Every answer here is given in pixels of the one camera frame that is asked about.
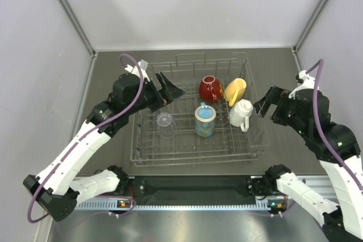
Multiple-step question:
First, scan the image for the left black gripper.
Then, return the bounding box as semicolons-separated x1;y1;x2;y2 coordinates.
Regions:
126;71;185;115

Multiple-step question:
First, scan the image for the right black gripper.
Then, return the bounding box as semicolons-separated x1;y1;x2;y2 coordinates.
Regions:
253;84;310;138

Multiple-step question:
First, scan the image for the yellow mug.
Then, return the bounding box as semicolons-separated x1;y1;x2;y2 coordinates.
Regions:
223;78;247;107

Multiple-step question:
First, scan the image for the clear glass cup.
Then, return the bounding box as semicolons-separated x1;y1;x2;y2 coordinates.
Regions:
156;113;177;139

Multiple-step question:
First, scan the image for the red mug white inside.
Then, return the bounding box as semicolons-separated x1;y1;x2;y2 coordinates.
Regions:
199;75;223;103

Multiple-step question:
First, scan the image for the blue patterned mug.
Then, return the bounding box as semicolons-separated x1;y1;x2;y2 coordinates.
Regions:
195;102;216;138

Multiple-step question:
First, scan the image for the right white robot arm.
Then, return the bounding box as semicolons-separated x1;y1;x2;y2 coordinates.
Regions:
254;86;362;241

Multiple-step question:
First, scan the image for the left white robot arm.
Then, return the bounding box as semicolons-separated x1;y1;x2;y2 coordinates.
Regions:
23;72;185;222

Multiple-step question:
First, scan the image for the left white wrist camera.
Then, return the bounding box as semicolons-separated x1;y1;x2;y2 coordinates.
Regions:
125;60;150;82

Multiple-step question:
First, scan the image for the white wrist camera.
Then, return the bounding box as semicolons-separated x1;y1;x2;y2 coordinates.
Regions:
125;60;150;82
289;70;315;99

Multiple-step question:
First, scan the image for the grey wire dish rack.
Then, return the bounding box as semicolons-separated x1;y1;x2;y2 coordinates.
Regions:
130;52;269;167

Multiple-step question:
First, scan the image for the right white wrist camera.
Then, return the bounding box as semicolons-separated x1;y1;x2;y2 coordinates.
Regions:
289;70;315;99

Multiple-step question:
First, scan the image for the grey slotted cable duct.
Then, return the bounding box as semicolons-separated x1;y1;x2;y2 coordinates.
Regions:
75;198;286;211

